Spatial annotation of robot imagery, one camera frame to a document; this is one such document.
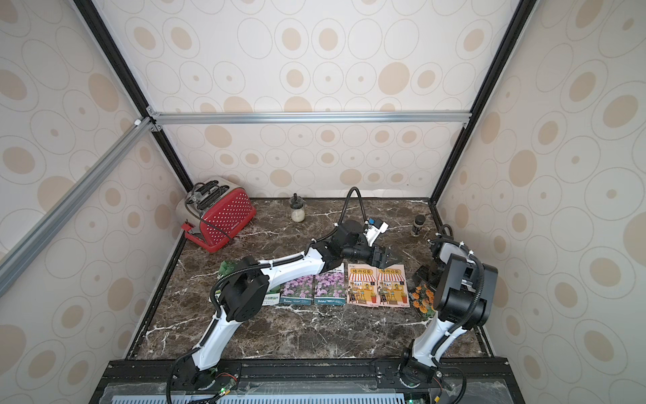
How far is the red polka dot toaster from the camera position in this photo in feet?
3.02

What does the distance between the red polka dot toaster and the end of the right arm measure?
2.43ft

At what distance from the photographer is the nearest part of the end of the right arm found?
0.77 metres

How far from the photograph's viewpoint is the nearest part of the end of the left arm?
700 millimetres
